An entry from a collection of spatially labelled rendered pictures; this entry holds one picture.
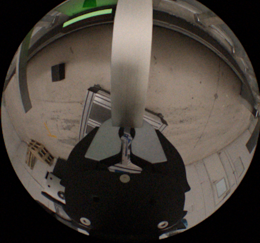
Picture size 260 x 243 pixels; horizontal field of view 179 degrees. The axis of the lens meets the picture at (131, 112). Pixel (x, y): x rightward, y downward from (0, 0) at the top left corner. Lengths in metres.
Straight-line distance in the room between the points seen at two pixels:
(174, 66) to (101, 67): 0.74
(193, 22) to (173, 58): 0.75
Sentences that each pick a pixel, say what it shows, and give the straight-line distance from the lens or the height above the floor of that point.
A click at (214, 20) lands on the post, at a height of 0.78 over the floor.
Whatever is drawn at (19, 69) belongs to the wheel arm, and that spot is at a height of 0.85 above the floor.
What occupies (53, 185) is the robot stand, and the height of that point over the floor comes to 0.95.
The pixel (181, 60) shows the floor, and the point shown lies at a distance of 1.08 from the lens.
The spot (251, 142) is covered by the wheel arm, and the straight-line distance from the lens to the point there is 0.24.
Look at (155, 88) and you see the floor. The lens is 1.00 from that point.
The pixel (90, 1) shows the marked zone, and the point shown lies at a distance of 0.29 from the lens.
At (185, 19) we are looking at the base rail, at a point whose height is 0.70.
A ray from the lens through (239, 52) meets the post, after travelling 0.52.
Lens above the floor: 0.93
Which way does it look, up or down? 59 degrees down
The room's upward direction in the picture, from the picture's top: 180 degrees clockwise
